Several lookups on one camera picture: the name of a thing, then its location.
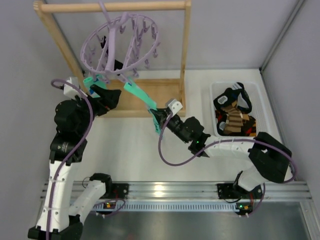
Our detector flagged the teal patterned sock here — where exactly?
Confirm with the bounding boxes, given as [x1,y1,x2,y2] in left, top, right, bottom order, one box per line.
[123,82,161,135]
[83,74,107,98]

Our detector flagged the brown cream striped sock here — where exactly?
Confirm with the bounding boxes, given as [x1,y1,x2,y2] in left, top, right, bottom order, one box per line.
[222,105,250,135]

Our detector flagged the black sock grey blue marks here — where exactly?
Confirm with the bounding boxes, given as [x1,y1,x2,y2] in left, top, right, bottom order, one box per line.
[213,82,253,114]

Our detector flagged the purple round clip hanger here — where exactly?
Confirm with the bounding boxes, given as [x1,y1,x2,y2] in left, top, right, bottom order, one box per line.
[80,1,160,84]

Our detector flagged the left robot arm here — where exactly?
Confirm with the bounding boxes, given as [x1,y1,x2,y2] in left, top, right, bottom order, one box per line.
[27,84,122,240]

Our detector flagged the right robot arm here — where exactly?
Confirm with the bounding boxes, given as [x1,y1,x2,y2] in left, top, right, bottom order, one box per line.
[150,108,293,194]

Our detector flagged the black sock white stripes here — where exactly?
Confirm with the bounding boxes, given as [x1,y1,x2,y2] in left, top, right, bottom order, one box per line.
[216,121,228,136]

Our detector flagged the thin black sock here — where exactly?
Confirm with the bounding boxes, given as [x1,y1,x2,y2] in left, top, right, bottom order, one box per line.
[98,36,125,77]

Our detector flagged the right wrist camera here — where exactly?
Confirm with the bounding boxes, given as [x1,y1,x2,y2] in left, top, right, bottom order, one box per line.
[165,98,183,116]

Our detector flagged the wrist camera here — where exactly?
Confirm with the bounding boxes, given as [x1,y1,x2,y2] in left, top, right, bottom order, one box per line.
[165,98,183,116]
[63,76,81,99]

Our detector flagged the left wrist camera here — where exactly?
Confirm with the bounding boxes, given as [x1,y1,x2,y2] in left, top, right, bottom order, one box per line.
[63,76,81,99]

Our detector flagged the wooden hanger rack frame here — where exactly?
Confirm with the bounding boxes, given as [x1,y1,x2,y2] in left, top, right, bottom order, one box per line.
[33,0,192,118]

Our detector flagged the aluminium mounting rail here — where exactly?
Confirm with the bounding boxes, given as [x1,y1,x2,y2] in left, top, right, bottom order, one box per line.
[41,180,313,213]

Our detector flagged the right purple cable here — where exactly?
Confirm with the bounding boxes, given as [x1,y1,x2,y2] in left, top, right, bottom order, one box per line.
[158,112,297,217]

